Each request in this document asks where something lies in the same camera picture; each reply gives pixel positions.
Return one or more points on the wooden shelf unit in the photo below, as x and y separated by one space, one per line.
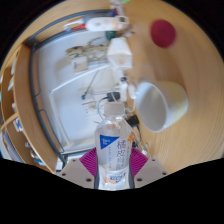
25 110

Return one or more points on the white desk lamp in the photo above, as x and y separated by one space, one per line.
76 79

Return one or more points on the small white screen gadget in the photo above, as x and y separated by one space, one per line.
123 19

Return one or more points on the white wall socket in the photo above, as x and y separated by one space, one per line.
80 64

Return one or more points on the white red pump lotion bottle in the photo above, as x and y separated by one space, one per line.
103 24

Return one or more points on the black charger plug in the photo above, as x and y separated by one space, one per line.
113 96

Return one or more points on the white mug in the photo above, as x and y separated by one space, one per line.
156 106

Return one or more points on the blue bottle with white nozzle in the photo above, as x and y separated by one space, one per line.
75 24

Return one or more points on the flat round red coaster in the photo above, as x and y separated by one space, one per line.
163 33

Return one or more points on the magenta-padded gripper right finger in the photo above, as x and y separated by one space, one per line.
150 170

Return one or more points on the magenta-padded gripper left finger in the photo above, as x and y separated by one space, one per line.
75 171

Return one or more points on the clear plastic drink bottle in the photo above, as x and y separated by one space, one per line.
113 150

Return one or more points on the small white oval device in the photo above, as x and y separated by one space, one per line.
132 91

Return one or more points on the dark teal round container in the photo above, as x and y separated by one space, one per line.
111 34

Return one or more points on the white crumpled paper bag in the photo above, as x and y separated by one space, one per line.
119 51

